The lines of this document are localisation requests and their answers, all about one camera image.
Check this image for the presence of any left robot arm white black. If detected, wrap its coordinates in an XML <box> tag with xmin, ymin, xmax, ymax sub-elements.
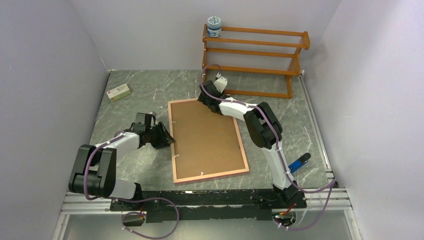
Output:
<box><xmin>68</xmin><ymin>112</ymin><xmax>175</xmax><ymax>210</ymax></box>

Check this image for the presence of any aluminium extrusion rail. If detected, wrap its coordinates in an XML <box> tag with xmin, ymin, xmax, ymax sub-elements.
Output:
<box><xmin>52</xmin><ymin>190</ymin><xmax>117</xmax><ymax>240</ymax></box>

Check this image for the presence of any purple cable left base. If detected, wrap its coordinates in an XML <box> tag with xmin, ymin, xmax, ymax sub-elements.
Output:
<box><xmin>120</xmin><ymin>198</ymin><xmax>181</xmax><ymax>240</ymax></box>

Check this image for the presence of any blue black handled tool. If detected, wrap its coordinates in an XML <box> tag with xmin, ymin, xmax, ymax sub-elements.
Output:
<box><xmin>288</xmin><ymin>152</ymin><xmax>311</xmax><ymax>173</ymax></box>

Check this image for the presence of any brown frame backing board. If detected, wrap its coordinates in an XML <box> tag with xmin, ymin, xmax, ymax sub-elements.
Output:
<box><xmin>170</xmin><ymin>100</ymin><xmax>248</xmax><ymax>181</ymax></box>

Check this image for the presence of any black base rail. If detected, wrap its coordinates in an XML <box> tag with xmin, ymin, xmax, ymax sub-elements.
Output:
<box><xmin>110</xmin><ymin>188</ymin><xmax>307</xmax><ymax>223</ymax></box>

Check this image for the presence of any orange wooden rack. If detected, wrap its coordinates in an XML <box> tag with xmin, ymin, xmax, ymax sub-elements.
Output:
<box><xmin>202</xmin><ymin>25</ymin><xmax>311</xmax><ymax>99</ymax></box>

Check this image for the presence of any small white green box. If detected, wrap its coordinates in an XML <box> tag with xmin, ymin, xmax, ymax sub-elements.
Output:
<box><xmin>106</xmin><ymin>84</ymin><xmax>131</xmax><ymax>102</ymax></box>

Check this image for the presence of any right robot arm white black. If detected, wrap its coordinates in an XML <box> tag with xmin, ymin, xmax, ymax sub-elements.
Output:
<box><xmin>197</xmin><ymin>80</ymin><xmax>311</xmax><ymax>208</ymax></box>

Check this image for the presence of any pink wooden picture frame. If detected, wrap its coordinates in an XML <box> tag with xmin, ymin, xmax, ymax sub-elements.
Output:
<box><xmin>167</xmin><ymin>97</ymin><xmax>251</xmax><ymax>185</ymax></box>

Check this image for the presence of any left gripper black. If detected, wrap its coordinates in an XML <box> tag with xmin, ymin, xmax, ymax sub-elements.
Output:
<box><xmin>145</xmin><ymin>121</ymin><xmax>175</xmax><ymax>150</ymax></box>

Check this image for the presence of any blue white lidded jar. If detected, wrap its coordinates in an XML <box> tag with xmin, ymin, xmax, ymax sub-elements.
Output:
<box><xmin>206</xmin><ymin>16</ymin><xmax>222</xmax><ymax>38</ymax></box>

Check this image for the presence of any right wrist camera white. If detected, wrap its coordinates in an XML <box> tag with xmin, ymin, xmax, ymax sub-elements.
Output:
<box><xmin>213</xmin><ymin>72</ymin><xmax>228</xmax><ymax>94</ymax></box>

